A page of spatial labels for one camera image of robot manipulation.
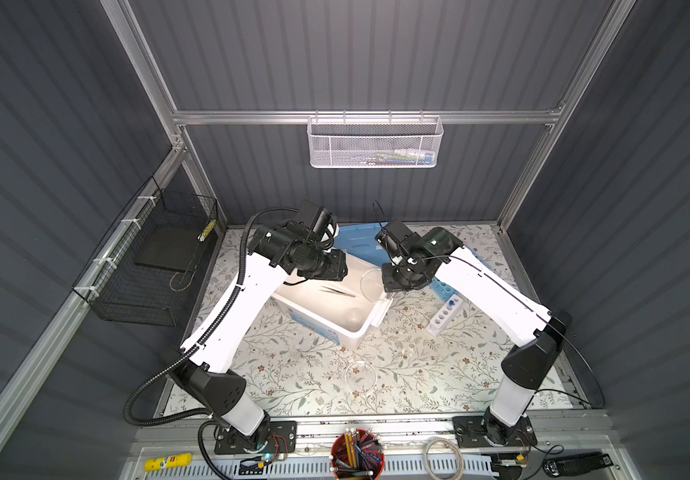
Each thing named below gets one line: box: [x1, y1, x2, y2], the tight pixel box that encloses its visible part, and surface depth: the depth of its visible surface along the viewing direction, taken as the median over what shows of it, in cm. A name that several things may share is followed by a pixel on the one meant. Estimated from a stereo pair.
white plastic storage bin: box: [273, 254, 394, 349], surface depth 90 cm
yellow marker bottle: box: [143, 453, 192, 472], surface depth 71 cm
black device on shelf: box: [543, 451, 614, 477], surface depth 70 cm
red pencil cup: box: [330, 428, 385, 480], surface depth 62 cm
